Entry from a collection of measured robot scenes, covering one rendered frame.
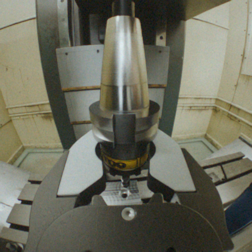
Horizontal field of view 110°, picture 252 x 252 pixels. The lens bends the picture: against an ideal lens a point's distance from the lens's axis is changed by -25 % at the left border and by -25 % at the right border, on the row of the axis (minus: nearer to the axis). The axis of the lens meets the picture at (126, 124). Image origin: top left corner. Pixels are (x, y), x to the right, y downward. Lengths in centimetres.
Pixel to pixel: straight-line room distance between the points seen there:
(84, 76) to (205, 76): 101
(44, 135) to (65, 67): 85
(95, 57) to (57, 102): 30
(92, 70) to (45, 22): 31
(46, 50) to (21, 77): 58
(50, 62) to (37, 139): 89
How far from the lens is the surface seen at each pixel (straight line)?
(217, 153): 110
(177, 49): 65
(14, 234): 57
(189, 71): 112
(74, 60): 55
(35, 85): 112
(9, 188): 100
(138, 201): 38
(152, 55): 55
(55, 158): 125
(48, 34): 65
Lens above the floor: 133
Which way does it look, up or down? 28 degrees down
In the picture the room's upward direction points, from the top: straight up
